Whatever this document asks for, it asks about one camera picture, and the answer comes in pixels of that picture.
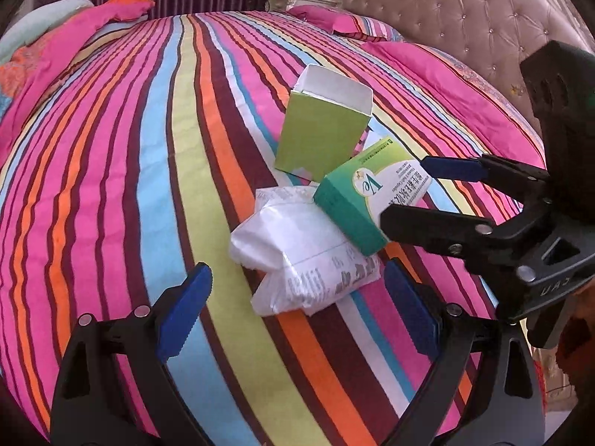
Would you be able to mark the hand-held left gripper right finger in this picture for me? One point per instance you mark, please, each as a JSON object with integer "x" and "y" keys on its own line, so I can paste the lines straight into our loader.
{"x": 411, "y": 306}

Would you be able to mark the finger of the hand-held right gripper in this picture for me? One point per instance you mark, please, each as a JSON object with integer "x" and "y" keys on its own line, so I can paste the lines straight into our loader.
{"x": 432, "y": 227}
{"x": 451, "y": 168}

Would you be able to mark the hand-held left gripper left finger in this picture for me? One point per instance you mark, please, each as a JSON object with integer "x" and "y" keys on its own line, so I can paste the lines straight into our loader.
{"x": 183, "y": 311}

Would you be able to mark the green white medicine box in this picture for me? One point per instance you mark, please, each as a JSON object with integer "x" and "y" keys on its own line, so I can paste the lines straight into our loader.
{"x": 353, "y": 195}

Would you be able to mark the white plastic packet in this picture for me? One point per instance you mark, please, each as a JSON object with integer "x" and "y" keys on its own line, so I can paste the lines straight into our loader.
{"x": 297, "y": 255}

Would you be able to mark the large pink pillow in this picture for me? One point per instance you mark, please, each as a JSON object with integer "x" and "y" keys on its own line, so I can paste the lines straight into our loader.
{"x": 441, "y": 83}

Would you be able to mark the open yellow-green box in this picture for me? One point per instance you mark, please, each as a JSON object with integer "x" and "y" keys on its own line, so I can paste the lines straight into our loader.
{"x": 316, "y": 134}

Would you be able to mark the beige tufted headboard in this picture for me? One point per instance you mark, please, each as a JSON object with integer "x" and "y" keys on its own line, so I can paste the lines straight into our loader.
{"x": 441, "y": 4}

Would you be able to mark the small pink pillow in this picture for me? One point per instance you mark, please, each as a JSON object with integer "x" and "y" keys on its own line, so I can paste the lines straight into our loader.
{"x": 344, "y": 21}

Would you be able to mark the cream carved nightstand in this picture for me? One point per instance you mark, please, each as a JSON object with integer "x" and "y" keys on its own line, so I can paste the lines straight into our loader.
{"x": 302, "y": 1}

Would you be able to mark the folded pink blanket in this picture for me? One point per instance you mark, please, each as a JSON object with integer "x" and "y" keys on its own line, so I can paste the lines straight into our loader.
{"x": 121, "y": 7}

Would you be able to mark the light green pillow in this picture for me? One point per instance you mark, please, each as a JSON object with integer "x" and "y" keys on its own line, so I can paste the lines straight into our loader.
{"x": 37, "y": 23}

